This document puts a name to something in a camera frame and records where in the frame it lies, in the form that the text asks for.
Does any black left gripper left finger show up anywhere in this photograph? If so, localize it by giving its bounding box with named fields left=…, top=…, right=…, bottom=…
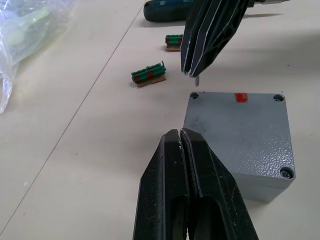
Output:
left=133, top=129, right=189, bottom=240

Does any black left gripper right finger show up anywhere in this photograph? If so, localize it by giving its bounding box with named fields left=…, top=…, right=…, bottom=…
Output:
left=179, top=128, right=260, bottom=240

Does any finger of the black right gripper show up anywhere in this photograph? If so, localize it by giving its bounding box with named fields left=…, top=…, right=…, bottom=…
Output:
left=191, top=0, right=251, bottom=77
left=180, top=0, right=221, bottom=76

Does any green screw holder on cardboard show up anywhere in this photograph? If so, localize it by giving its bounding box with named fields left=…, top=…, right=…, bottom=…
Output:
left=165, top=33, right=184, bottom=52
left=130, top=61, right=167, bottom=88

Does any dark teal electric screwdriver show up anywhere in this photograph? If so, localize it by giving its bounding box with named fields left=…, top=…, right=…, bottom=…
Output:
left=142, top=0, right=276, bottom=22

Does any grey metal box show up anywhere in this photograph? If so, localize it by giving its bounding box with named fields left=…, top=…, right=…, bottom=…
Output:
left=227, top=171, right=294, bottom=204

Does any grey metal box lid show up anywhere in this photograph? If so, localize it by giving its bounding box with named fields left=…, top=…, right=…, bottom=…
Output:
left=183, top=91, right=297, bottom=188

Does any clear plastic bag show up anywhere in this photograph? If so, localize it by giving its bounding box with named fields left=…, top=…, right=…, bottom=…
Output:
left=0, top=0, right=76, bottom=115

